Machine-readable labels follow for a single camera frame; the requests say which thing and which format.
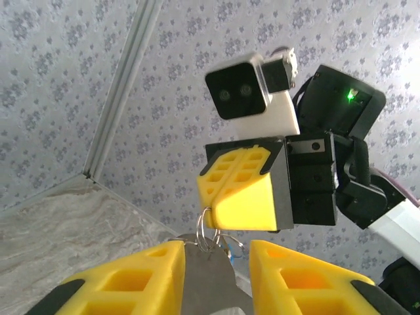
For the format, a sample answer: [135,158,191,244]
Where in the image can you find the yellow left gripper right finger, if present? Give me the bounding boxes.
[249,240,411,315]

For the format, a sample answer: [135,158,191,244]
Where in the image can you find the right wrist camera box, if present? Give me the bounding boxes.
[205,47,301,140]

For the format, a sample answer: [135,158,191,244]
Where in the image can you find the aluminium frame post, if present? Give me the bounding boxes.
[82,0,165,183]

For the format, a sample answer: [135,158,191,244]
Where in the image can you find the small silver key ring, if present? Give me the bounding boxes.
[211,228,245,260]

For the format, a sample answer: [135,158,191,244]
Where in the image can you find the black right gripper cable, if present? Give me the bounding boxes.
[291,77,312,112]

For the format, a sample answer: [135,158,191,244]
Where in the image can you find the metal key holder plate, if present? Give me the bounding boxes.
[169,233,255,315]

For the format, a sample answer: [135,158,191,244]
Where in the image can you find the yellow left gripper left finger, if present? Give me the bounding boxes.
[28,240,186,315]

